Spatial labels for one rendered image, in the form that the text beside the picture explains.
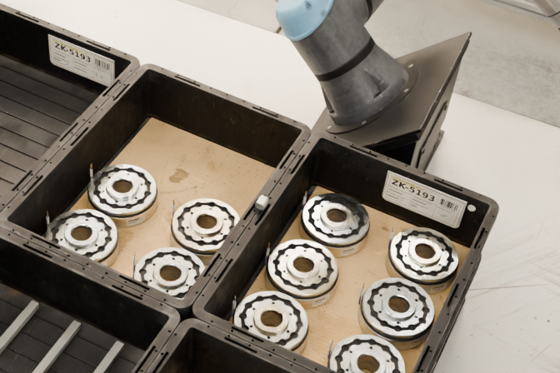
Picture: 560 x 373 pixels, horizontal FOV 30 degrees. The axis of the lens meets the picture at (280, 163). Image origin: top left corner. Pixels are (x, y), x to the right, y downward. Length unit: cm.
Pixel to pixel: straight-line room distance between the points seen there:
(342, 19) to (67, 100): 47
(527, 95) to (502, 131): 123
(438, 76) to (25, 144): 67
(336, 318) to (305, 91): 64
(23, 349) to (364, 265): 50
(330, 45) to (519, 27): 185
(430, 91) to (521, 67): 165
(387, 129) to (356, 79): 11
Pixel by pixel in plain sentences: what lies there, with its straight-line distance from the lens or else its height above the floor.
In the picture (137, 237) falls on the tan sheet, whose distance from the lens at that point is 155.
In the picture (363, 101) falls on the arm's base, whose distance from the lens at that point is 173.
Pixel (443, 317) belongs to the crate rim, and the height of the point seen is 93.
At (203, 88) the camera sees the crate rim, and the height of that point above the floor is 93.
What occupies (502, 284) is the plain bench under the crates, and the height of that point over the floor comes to 70.
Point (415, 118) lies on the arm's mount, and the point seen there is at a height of 93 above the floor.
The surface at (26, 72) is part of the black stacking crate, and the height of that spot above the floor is 83.
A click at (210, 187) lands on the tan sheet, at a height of 83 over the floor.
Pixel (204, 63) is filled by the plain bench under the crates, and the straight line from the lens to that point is 204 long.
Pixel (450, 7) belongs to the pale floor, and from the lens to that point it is 351.
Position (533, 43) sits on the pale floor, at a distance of 345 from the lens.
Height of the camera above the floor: 201
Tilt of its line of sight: 45 degrees down
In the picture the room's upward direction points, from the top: 8 degrees clockwise
